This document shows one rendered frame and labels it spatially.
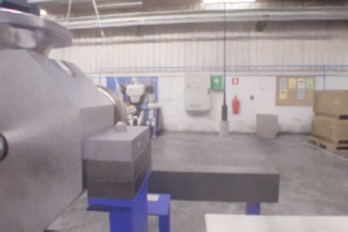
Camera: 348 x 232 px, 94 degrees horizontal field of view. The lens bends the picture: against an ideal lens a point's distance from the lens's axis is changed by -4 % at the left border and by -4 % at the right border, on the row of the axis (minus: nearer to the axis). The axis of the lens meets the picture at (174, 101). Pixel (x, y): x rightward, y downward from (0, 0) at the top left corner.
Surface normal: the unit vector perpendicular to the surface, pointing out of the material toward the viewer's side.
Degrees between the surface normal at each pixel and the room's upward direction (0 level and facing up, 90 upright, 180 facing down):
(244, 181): 90
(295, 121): 90
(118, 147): 90
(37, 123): 90
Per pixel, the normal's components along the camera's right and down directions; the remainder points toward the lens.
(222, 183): -0.07, 0.04
